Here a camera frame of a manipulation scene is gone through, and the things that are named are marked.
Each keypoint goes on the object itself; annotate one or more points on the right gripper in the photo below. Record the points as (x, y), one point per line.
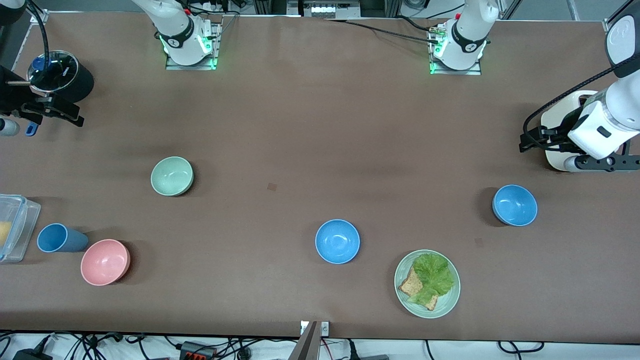
(11, 98)

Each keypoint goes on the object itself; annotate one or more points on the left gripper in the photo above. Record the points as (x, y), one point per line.
(568, 124)

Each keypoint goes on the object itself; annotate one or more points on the blue bowl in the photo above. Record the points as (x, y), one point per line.
(337, 241)
(515, 205)

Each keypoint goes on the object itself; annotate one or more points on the green bowl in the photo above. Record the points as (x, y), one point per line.
(171, 176)

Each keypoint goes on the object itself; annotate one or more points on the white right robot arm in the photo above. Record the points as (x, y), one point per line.
(175, 20)

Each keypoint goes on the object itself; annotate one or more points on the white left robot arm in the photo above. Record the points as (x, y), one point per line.
(467, 30)

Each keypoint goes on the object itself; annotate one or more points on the pink bowl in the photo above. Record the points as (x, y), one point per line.
(105, 262)

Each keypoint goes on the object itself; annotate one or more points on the white toaster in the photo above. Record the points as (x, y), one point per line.
(555, 117)

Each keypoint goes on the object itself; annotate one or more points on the clear plastic container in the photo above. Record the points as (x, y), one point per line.
(20, 230)

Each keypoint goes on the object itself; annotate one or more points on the blue cup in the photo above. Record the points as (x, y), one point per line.
(60, 239)

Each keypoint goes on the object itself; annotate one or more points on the yellow food piece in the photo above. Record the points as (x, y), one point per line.
(4, 234)

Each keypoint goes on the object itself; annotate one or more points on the green lettuce leaf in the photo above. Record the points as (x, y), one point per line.
(435, 275)

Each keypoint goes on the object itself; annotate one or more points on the green plate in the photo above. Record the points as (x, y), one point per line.
(447, 300)

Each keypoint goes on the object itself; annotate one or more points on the brown bread slice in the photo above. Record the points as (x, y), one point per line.
(411, 286)

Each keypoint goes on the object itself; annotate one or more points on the white power strip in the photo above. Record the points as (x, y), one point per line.
(325, 9)

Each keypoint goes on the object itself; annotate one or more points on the black orange power adapter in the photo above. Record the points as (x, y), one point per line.
(197, 351)

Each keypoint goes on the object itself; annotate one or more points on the grey mounting bar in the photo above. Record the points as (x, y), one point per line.
(305, 347)

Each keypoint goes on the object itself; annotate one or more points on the metal corner bracket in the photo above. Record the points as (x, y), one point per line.
(611, 26)
(40, 16)

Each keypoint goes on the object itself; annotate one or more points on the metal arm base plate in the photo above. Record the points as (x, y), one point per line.
(172, 66)
(475, 71)

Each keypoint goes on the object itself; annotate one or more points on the white metal bracket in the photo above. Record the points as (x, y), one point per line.
(325, 328)

